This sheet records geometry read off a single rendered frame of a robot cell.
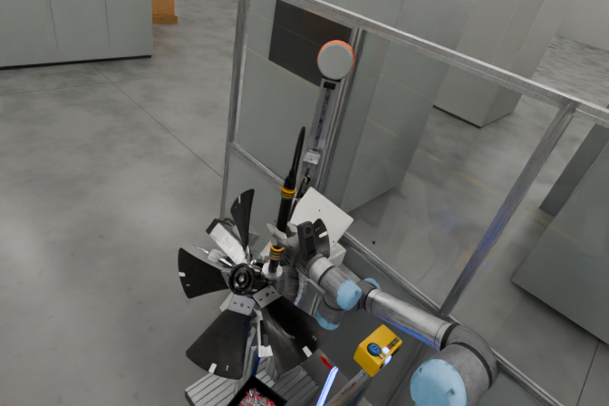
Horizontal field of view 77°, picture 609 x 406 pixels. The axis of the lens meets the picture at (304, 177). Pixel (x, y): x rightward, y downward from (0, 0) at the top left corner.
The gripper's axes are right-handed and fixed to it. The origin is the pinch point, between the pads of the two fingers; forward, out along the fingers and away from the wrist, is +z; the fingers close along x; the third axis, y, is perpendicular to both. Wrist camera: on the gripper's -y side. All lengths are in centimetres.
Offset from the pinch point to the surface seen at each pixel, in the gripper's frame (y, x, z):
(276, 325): 35.0, -4.5, -14.2
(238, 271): 29.4, -4.6, 9.3
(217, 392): 145, 2, 21
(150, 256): 153, 20, 142
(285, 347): 36.8, -6.2, -21.6
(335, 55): -38, 56, 37
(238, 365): 57, -14, -9
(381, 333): 45, 32, -37
